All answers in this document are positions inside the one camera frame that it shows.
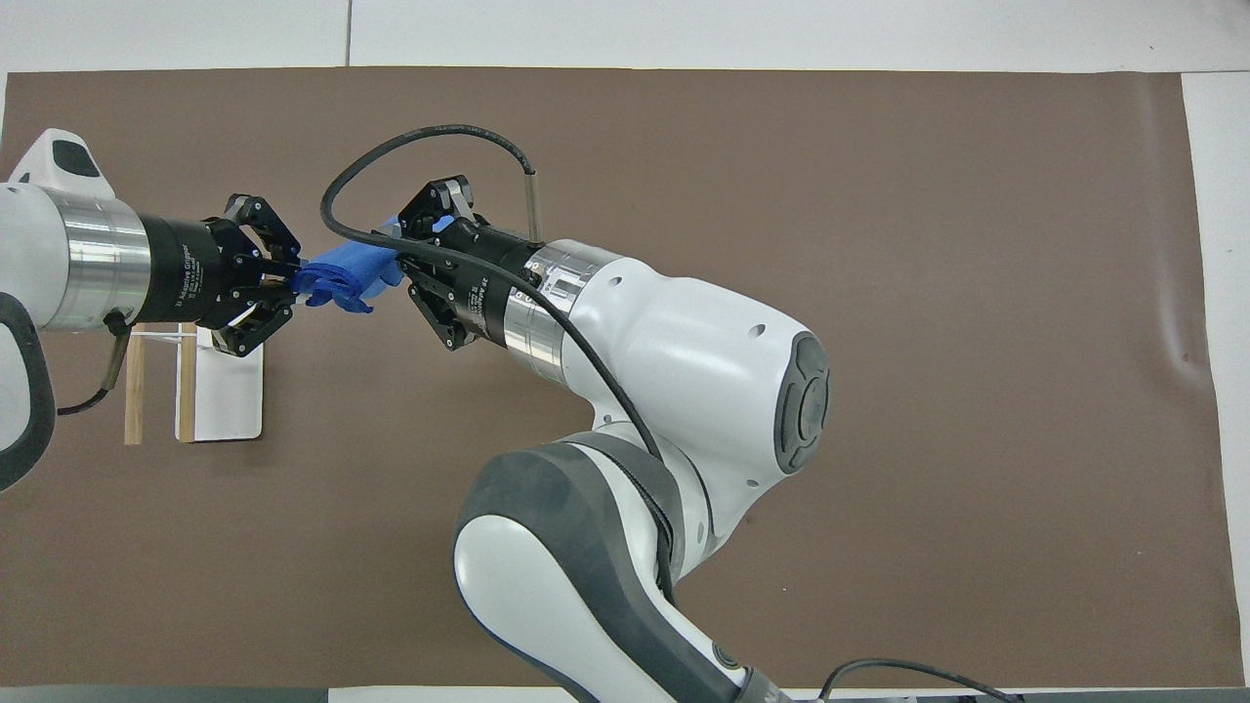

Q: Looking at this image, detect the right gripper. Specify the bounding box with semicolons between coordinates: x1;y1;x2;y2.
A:
396;175;544;352

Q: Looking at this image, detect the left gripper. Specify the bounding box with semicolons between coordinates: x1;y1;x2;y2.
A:
135;192;303;359

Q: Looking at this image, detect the blue towel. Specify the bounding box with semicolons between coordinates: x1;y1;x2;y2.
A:
291;215;456;315

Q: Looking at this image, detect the wooden towel rack white base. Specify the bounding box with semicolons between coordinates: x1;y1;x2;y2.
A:
124;325;266;446

